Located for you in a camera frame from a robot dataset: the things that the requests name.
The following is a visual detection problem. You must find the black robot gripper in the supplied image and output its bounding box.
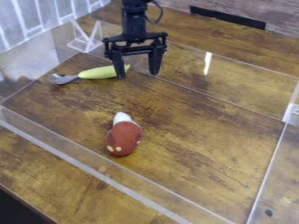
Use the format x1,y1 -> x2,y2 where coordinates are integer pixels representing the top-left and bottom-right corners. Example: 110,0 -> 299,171
102,0 -> 168,79

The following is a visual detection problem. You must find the green handled metal spoon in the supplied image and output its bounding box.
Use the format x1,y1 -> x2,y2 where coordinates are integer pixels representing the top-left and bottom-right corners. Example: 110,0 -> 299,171
48,66 -> 117,85

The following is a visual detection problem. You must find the black strip on table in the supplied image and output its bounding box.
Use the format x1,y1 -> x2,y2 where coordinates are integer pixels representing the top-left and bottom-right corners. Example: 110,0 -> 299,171
189,5 -> 266,30

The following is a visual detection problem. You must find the red toy mushroom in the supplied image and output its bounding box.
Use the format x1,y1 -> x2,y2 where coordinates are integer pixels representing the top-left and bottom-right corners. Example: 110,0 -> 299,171
105,112 -> 142,157

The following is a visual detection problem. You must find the clear acrylic triangular bracket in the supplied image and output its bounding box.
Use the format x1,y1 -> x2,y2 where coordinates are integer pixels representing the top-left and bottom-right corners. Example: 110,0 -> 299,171
66,20 -> 102,53

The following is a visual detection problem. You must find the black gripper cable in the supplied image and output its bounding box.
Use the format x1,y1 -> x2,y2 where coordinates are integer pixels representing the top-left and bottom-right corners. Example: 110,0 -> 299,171
144,0 -> 164,25

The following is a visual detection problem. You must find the clear acrylic enclosure wall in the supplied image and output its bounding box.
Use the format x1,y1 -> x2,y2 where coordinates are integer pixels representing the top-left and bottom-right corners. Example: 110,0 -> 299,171
0,17 -> 299,224

